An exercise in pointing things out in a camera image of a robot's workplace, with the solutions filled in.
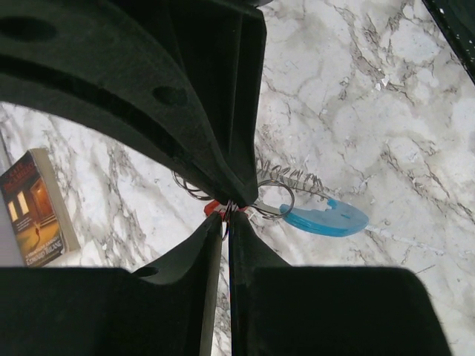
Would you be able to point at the red key tag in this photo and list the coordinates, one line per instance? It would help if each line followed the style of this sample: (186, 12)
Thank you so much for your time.
(223, 210)

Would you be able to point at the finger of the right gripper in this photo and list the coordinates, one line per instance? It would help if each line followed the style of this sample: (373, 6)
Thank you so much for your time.
(220, 47)
(89, 62)

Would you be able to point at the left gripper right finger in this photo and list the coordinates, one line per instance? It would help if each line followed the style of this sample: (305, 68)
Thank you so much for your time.
(279, 309)

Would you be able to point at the brown book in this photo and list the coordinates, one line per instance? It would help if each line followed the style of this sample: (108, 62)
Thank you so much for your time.
(36, 228)

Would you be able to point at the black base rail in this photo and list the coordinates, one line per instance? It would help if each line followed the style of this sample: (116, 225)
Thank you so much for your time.
(455, 18)

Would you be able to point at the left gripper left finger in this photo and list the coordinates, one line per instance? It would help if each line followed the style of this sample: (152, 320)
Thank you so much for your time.
(164, 308)

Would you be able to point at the metal keyring holder blue handle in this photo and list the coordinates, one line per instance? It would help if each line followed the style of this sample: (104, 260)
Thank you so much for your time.
(310, 209)

